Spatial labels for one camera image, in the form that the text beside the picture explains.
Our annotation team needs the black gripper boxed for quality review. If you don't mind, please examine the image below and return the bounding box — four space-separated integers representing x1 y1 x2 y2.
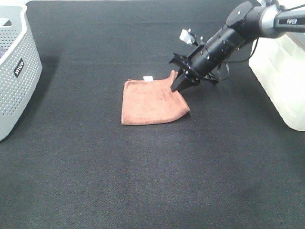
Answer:
170 45 218 92

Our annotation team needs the orange-brown towel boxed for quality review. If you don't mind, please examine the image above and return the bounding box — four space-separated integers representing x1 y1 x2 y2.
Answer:
121 70 190 125

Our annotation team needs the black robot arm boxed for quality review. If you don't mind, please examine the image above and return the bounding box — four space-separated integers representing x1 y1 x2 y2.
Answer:
171 0 305 92

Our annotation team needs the black table mat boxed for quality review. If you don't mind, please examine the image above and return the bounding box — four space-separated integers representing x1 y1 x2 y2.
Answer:
0 0 305 229

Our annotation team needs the white plastic storage box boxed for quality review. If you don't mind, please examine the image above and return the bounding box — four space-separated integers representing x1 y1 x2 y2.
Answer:
249 33 305 131

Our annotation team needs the grey perforated laundry basket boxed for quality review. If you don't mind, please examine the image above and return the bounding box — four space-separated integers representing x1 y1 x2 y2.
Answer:
0 3 42 140

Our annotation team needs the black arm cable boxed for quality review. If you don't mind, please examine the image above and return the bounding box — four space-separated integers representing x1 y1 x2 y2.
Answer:
215 38 259 82

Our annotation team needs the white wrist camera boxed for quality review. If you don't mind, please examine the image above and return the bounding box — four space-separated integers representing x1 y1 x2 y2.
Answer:
179 28 198 46

